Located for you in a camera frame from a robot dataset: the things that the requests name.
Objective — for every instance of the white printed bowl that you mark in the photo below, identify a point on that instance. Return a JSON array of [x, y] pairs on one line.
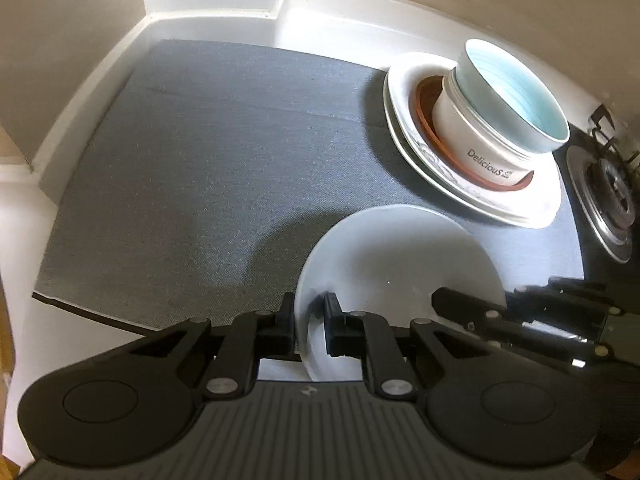
[[480, 145]]

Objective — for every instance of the steel gas burner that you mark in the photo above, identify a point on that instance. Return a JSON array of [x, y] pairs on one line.
[[607, 195]]

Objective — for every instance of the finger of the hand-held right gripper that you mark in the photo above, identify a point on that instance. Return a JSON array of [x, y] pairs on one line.
[[565, 291], [465, 307]]

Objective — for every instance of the light blue glazed bowl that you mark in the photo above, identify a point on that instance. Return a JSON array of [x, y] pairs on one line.
[[515, 90]]

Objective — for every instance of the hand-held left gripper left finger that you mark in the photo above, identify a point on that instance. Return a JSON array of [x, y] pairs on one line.
[[287, 325]]

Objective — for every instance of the orange plate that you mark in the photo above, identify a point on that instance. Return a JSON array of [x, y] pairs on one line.
[[450, 160]]

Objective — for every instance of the grey woven mat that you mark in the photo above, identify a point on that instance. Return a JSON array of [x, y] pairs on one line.
[[225, 160]]

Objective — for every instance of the frosted white plate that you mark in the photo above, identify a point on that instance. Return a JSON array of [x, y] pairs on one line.
[[400, 255]]

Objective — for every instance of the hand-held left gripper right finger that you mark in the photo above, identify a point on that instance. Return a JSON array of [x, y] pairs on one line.
[[334, 325]]

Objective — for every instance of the stack of white plates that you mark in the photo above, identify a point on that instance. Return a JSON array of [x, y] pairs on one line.
[[530, 200]]

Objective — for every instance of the black stove grate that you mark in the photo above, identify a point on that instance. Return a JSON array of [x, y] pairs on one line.
[[612, 130]]

